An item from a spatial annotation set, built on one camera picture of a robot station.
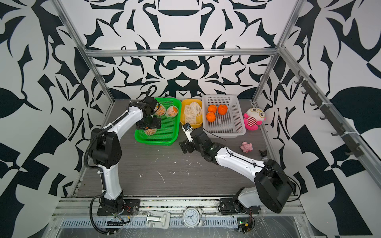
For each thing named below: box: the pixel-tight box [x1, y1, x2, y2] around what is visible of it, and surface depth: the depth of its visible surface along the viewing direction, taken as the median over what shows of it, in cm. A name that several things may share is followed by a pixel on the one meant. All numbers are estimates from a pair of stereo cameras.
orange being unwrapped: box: [207, 104, 218, 114], surface depth 111 cm
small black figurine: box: [258, 149, 268, 159], surface depth 93 cm
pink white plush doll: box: [243, 107, 266, 131], surface depth 104 cm
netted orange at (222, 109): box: [217, 104, 229, 116], surface depth 110 cm
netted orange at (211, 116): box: [205, 111, 216, 123], surface depth 107 cm
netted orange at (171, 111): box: [165, 105, 179, 118], surface depth 107 cm
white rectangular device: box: [145, 210, 171, 230], surface depth 71 cm
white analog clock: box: [181, 207, 203, 229], surface depth 70 cm
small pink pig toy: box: [240, 141, 254, 154], surface depth 94 cm
